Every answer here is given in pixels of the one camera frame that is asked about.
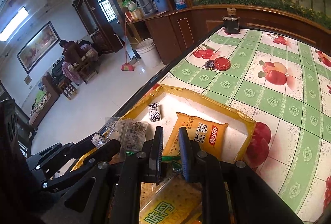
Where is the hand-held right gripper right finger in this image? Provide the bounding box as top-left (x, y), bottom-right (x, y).
top-left (179, 127), bottom-right (303, 224)

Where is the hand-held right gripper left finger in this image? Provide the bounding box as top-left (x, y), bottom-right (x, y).
top-left (44, 126), bottom-right (164, 224)

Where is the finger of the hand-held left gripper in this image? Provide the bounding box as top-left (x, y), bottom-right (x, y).
top-left (26, 142), bottom-right (76, 178)
top-left (41, 138), bottom-right (122, 191)

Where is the orange red-label snack packet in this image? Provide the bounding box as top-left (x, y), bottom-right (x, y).
top-left (162, 112), bottom-right (229, 160)

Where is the small black-white patterned packet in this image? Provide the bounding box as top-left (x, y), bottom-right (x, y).
top-left (91, 133), bottom-right (109, 148)
top-left (148, 102), bottom-right (162, 122)

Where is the silver foil packet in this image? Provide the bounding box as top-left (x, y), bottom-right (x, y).
top-left (105, 117), bottom-right (150, 152)

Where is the yellow-rimmed white box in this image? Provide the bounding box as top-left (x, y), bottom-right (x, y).
top-left (71, 84), bottom-right (257, 173)

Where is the yellow-label cracker packet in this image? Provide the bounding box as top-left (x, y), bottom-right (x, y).
top-left (140, 162), bottom-right (207, 224)

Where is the wooden sofa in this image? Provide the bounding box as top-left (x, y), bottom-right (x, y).
top-left (28, 72), bottom-right (60, 129)

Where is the wooden stool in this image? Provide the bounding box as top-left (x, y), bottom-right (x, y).
top-left (59, 79), bottom-right (77, 101)

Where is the broom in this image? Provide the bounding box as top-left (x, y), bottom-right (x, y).
top-left (121, 19), bottom-right (138, 72)

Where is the wooden chair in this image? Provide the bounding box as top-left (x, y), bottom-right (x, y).
top-left (74, 51), bottom-right (100, 85)

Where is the red round lid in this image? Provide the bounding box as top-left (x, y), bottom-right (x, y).
top-left (214, 58), bottom-right (231, 71)

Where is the white plastic bucket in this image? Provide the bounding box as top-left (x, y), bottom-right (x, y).
top-left (136, 38), bottom-right (162, 68)

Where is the wooden cabinet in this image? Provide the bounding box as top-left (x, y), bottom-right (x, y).
top-left (85, 0), bottom-right (331, 64)

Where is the ceiling light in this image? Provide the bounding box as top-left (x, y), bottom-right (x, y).
top-left (0, 7), bottom-right (29, 42)

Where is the red white carton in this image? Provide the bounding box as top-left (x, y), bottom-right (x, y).
top-left (125, 9), bottom-right (144, 22)

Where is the small dark jar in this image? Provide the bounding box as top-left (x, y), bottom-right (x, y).
top-left (223, 8), bottom-right (241, 34)

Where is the grey water jug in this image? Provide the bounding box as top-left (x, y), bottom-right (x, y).
top-left (136, 0), bottom-right (156, 15)

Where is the green white packet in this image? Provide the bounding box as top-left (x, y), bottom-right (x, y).
top-left (123, 0), bottom-right (138, 13)

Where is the barred window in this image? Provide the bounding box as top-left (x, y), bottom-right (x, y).
top-left (99, 0), bottom-right (117, 23)

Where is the framed wall picture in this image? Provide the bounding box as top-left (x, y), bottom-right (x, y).
top-left (17, 21), bottom-right (61, 74)

